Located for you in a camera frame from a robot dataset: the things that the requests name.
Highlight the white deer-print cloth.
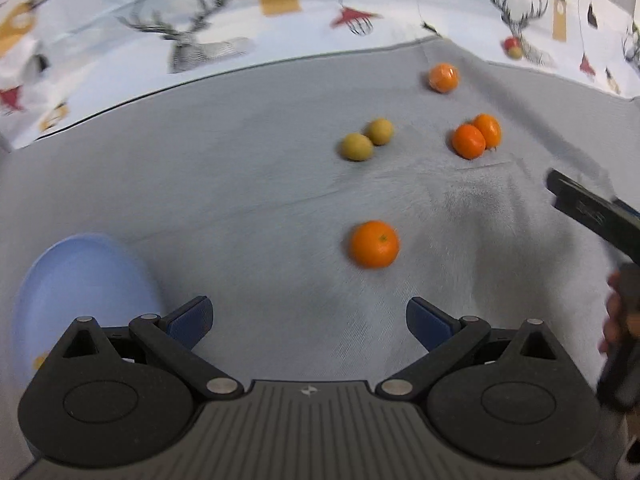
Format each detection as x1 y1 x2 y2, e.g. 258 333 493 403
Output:
0 0 640 151

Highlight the small orange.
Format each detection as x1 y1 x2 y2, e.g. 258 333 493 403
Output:
452 124 487 160
472 113 503 150

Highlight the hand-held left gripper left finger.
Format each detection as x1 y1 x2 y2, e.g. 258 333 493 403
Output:
47 296 246 401

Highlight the light blue plate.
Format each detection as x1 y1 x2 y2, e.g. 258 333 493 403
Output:
12 234 166 461

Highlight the plastic-wrapped orange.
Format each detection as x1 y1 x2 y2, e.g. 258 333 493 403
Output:
428 63 460 94

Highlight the large orange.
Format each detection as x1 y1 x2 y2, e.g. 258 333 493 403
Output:
348 220 401 269

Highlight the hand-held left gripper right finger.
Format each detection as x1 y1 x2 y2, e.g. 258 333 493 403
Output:
374 297 562 401

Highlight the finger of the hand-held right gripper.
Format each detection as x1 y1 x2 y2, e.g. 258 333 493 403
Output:
546 170 576 217

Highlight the person's right hand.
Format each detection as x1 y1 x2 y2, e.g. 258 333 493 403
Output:
599 271 625 357

